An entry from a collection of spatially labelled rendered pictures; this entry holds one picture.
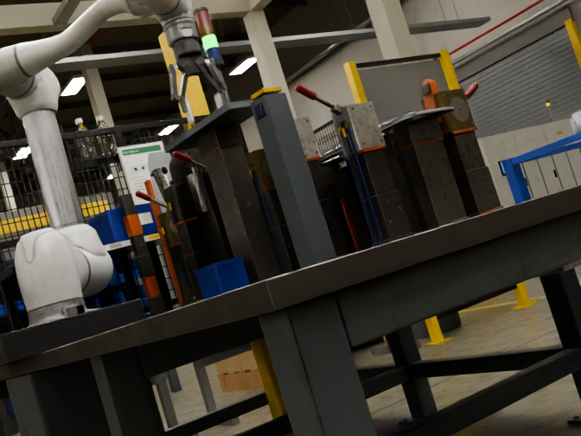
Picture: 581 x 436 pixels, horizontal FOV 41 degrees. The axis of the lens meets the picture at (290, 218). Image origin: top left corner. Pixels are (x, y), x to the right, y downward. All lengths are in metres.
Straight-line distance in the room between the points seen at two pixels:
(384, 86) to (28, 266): 3.82
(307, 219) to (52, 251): 0.74
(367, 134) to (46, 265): 0.93
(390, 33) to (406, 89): 4.55
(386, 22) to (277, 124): 8.44
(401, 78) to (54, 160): 3.68
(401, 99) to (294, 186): 3.84
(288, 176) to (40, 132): 0.91
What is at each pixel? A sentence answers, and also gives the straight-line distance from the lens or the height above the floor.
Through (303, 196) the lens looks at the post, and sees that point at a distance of 1.90.
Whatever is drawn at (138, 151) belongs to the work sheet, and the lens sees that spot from 3.49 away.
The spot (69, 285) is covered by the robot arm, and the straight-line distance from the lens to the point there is 2.23.
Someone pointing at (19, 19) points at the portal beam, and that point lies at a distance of 6.89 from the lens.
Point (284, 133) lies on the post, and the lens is 1.93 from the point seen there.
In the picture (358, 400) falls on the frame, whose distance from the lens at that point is 1.05.
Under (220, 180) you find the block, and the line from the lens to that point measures 2.14.
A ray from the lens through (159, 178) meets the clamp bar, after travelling 2.85.
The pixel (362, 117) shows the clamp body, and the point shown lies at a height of 1.02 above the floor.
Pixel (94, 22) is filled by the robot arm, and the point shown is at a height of 1.50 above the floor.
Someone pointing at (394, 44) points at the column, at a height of 3.14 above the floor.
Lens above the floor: 0.69
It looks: 4 degrees up
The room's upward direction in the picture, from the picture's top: 17 degrees counter-clockwise
